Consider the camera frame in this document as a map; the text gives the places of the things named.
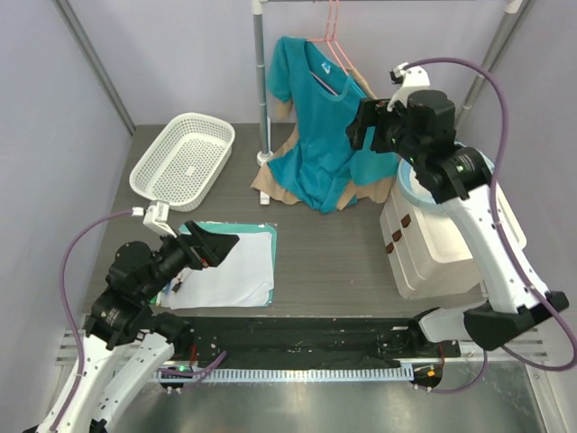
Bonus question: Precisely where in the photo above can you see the light blue headphones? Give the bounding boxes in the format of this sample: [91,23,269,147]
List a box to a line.
[398,142,496,217]

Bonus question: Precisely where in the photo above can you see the beige t shirt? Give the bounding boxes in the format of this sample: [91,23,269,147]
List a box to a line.
[250,69,393,211]

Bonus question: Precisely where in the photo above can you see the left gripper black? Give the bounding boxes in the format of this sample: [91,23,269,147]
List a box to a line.
[142,219,239,299]

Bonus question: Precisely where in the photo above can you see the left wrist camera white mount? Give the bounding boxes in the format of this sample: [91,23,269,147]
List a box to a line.
[142,200,177,237]

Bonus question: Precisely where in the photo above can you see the right rack metal pole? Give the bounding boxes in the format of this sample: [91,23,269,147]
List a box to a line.
[455,0,535,129]

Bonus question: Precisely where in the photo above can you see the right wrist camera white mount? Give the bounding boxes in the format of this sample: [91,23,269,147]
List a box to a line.
[387,62,430,112]

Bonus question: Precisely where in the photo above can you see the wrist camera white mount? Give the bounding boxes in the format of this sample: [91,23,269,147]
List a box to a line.
[142,200,177,237]
[387,62,430,112]

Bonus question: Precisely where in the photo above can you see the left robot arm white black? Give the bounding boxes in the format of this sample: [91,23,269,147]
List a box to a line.
[32,221,240,432]

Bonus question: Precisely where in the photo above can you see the white slotted cable duct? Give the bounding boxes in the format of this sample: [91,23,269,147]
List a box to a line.
[152,365,415,382]

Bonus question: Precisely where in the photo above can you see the pink wire hanger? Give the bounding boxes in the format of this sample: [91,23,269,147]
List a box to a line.
[328,0,353,77]
[307,1,348,75]

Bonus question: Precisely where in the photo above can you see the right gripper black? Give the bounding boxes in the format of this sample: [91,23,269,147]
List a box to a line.
[346,97,426,168]

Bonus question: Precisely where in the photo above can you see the clothes rack metal pole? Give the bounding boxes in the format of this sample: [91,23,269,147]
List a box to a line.
[250,0,276,207]

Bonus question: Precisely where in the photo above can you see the teal t shirt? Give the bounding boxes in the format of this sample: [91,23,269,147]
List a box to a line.
[267,36,398,213]

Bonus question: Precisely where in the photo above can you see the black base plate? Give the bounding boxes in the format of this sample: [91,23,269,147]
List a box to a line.
[171,317,461,370]

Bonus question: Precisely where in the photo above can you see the left frame metal post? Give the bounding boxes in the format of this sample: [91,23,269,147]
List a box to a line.
[52,0,136,135]

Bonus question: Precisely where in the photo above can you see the white perforated plastic basket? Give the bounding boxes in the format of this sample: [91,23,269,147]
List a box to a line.
[129,113,235,212]

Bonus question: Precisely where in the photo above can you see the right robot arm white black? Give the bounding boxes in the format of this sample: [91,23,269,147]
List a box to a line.
[346,90,569,356]

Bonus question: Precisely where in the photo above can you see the white drawer storage box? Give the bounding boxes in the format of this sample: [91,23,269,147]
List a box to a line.
[379,178,527,300]

